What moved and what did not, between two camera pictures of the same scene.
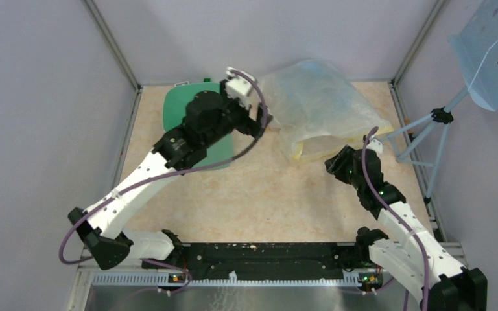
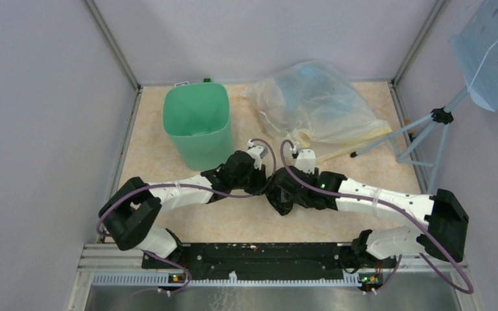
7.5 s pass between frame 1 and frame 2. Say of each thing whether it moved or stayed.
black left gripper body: moved
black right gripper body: moved
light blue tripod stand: stayed
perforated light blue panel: stayed
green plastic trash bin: stayed
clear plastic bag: stayed
